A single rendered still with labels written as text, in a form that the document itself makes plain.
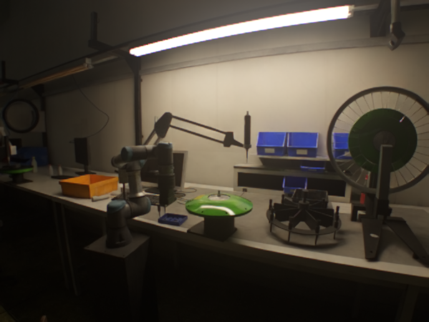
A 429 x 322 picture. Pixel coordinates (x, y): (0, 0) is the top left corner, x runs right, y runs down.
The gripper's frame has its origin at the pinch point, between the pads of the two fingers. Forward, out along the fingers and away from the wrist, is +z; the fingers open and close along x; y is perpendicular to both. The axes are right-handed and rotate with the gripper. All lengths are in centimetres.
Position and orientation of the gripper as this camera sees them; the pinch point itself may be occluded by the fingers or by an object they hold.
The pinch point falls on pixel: (162, 215)
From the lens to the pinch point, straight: 103.6
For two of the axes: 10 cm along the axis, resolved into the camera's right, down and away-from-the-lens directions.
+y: 9.7, 0.3, -2.5
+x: 2.5, -1.2, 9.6
